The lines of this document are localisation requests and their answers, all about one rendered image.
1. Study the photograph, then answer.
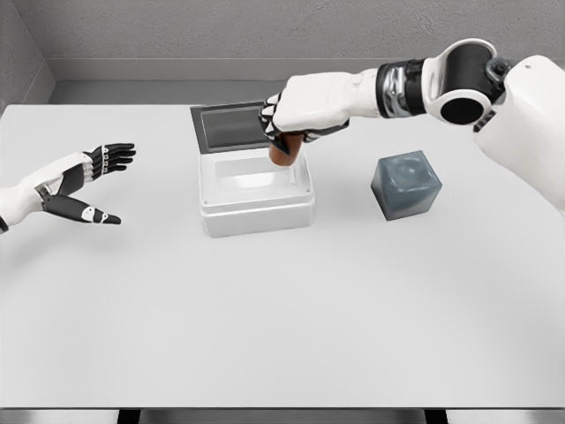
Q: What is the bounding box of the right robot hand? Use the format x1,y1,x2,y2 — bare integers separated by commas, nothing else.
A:
258,71,355,155

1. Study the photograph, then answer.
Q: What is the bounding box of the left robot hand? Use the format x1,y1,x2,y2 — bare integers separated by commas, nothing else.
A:
25,142,137,226

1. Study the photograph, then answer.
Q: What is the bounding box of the brown cylindrical cup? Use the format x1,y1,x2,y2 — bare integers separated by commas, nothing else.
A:
267,131,305,168

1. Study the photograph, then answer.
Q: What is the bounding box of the white box with open lid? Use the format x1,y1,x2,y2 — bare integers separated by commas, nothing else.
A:
190,101,317,239

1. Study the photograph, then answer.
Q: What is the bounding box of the grey-blue cube block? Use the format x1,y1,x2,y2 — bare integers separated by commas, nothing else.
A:
370,150,443,222

